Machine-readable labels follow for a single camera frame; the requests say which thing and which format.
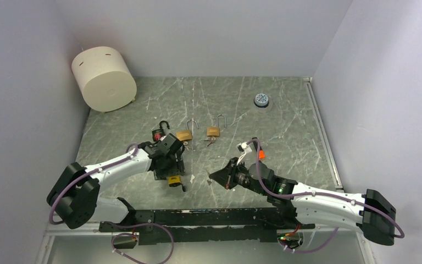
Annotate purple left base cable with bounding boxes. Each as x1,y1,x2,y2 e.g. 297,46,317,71
110,222,175,264

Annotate silver key pair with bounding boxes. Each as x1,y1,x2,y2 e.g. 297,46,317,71
206,169,212,185

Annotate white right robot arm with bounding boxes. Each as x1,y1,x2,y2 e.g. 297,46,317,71
208,157,404,246

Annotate cream cylindrical container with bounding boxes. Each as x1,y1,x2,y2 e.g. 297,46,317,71
71,46,137,112

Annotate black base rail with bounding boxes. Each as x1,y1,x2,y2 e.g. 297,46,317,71
99,207,298,245

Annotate silver small padlock keys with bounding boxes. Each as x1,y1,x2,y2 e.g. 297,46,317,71
204,136,216,147

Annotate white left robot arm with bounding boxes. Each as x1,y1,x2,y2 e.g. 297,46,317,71
46,134,186,231

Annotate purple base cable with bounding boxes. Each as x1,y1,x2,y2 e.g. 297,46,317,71
278,222,339,255
110,222,175,264

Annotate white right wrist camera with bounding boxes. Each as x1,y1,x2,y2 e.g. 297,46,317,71
237,141,254,165

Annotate yellow black padlock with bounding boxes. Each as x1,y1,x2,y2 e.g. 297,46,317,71
167,175,186,192

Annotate orange black marker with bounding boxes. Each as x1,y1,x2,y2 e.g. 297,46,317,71
258,149,266,160

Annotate small brass padlock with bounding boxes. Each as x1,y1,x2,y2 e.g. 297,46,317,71
207,114,227,138

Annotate large brass padlock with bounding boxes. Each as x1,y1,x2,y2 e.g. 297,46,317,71
176,119,199,141

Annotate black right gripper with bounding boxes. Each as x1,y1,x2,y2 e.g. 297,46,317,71
209,157,268,196

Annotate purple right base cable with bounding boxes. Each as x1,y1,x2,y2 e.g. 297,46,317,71
278,222,339,255

